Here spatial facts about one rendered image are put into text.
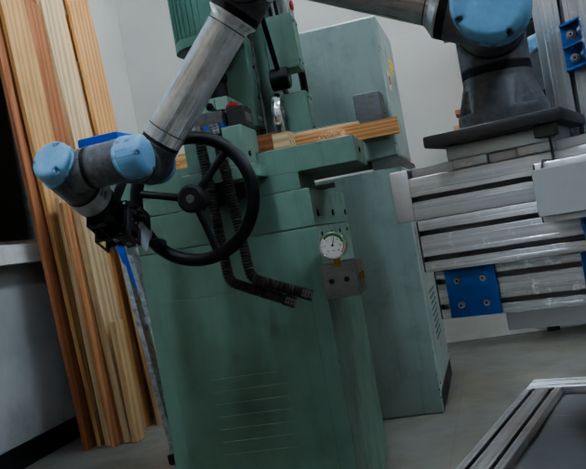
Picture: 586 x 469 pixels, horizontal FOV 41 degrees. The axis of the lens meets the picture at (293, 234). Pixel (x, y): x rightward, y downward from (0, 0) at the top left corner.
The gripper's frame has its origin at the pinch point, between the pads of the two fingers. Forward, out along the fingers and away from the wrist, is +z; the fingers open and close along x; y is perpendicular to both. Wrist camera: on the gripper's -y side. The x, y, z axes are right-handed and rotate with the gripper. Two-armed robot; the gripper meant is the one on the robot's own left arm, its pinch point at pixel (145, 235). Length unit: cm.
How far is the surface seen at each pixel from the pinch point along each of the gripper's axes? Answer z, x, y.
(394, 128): 29, 52, -32
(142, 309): 97, -51, -30
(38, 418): 137, -118, -12
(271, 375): 38.2, 13.0, 21.5
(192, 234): 21.2, 1.3, -10.4
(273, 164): 16.2, 24.1, -21.1
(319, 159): 17.2, 35.0, -19.9
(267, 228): 22.9, 19.6, -8.5
